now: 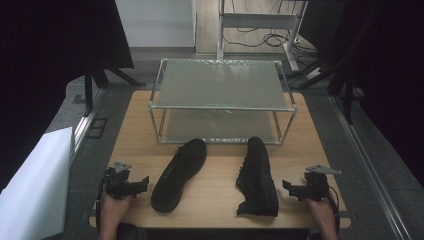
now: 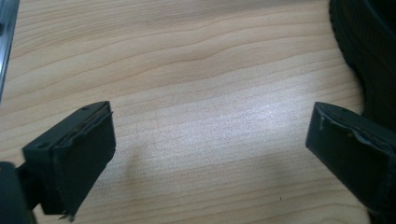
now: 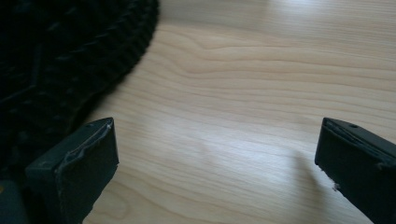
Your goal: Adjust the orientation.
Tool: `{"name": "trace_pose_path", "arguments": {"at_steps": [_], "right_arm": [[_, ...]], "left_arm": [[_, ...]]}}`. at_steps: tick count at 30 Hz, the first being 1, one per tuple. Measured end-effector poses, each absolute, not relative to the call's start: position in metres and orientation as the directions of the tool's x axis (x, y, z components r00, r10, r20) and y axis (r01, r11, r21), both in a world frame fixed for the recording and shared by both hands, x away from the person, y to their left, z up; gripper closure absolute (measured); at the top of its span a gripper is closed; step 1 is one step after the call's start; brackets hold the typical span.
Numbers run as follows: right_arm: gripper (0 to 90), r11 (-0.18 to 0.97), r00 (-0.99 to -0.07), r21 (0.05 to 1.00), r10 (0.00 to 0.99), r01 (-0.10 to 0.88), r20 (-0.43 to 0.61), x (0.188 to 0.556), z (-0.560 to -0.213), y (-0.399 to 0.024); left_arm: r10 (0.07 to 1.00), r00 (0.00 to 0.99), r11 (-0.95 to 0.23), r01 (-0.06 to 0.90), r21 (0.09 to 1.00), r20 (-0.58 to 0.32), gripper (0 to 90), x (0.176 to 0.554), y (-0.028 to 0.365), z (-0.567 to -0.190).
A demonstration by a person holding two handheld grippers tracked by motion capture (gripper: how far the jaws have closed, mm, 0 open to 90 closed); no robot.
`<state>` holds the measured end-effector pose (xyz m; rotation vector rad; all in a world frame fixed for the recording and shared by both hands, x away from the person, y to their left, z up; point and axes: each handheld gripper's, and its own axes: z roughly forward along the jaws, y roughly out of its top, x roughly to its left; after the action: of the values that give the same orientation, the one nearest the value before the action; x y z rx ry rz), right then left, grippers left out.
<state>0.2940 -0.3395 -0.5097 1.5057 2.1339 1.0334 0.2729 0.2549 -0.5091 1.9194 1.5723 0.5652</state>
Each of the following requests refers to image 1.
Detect metal two-tier shoe rack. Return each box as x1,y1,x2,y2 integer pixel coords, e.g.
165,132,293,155
148,58,298,146

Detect white power strip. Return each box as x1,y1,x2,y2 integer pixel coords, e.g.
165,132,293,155
304,67,324,80

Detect white wall panel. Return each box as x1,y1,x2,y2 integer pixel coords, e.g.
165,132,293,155
114,0,198,49

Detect white metal desk frame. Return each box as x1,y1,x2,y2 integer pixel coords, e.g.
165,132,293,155
216,0,309,73

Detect person's right hand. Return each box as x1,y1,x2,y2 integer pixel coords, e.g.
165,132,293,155
305,196,337,229

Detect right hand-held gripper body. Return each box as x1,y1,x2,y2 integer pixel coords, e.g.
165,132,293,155
299,164,343,202

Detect white foam board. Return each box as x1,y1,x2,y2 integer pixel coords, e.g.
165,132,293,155
0,126,75,240

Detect aluminium floor rail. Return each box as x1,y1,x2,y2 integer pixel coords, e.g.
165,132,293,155
328,94,414,240
71,87,108,154

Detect black shoe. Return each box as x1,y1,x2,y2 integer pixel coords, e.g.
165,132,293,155
235,136,280,218
150,138,208,214

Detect black metal stand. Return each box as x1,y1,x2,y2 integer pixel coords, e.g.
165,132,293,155
83,58,148,117
289,39,359,125

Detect right hand-held gripper cable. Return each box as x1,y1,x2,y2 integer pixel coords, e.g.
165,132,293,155
324,184,342,234

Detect black curtain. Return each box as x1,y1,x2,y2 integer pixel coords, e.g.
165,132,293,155
0,0,135,193
308,0,424,188

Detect black floor cables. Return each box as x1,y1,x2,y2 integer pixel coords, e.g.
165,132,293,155
222,0,321,61

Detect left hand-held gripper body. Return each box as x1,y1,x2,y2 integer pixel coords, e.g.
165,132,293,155
103,161,135,201

